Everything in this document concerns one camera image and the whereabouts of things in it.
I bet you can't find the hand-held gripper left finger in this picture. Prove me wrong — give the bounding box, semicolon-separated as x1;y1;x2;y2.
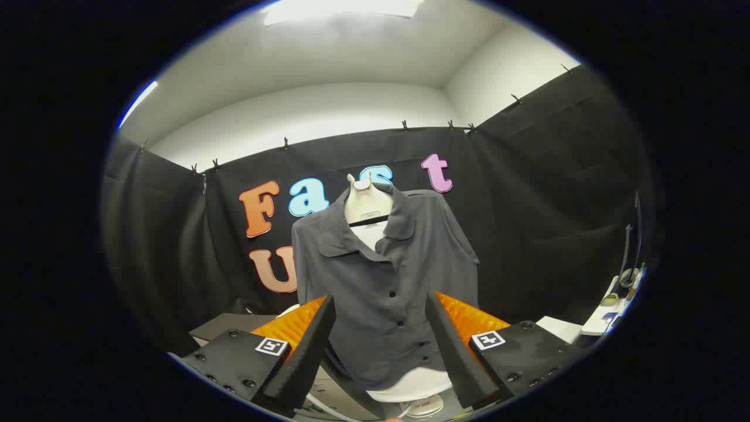
179;295;338;420

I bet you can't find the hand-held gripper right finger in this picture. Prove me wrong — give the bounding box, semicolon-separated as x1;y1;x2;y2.
425;290;587;411

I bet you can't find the grey button-up shirt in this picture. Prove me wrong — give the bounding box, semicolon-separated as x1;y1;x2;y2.
291;183;481;393

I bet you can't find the round white stand base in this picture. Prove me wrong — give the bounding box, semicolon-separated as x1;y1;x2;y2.
400;394;446;418

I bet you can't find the grey drawer cabinet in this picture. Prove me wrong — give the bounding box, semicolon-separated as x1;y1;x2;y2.
189;312;279;346

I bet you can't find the white table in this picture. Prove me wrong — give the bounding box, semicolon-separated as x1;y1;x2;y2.
536;316;585;345

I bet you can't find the white cluttered desk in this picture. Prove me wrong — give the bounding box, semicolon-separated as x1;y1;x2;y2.
580;274;645;338

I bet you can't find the black backdrop cloth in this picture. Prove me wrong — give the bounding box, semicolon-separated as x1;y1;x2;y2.
101;64;657;352

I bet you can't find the white mannequin torso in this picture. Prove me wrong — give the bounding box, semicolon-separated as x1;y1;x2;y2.
343;173;455;404

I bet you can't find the black curved stand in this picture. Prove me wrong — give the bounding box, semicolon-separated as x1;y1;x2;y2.
620;192;643;289

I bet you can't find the ceiling light panel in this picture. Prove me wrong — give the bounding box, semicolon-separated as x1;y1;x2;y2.
261;0;425;27

